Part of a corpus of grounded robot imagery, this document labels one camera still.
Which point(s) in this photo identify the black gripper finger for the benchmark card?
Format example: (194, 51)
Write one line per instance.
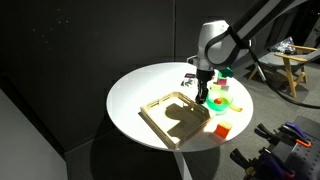
(198, 98)
(204, 95)

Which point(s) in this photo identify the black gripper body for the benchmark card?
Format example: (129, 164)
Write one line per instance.
(203, 77)

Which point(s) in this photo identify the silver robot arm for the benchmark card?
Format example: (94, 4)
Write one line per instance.
(221, 43)

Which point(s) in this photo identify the wooden tray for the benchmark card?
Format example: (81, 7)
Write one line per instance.
(175, 118)

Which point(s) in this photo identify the yellow toy banana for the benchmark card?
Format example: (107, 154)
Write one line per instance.
(235, 108)

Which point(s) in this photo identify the yellow green soft cube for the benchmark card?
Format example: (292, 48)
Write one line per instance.
(215, 87)

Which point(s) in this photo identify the black checkered cube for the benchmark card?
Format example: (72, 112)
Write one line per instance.
(189, 80)

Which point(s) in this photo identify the green plastic bowl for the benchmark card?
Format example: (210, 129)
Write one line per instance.
(226, 97)

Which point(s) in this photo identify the small orange ball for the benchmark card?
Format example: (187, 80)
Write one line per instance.
(218, 101)

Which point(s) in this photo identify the magenta soft cube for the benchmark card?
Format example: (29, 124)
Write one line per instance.
(222, 81)

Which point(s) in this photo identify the orange block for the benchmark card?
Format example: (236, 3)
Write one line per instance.
(223, 129)

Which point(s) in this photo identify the purple black clamp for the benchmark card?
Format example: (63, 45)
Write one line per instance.
(266, 167)

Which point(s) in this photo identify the wooden chair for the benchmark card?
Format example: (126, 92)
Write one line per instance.
(293, 65)

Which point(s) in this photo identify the purple orange clamp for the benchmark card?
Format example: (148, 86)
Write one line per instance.
(286, 132)

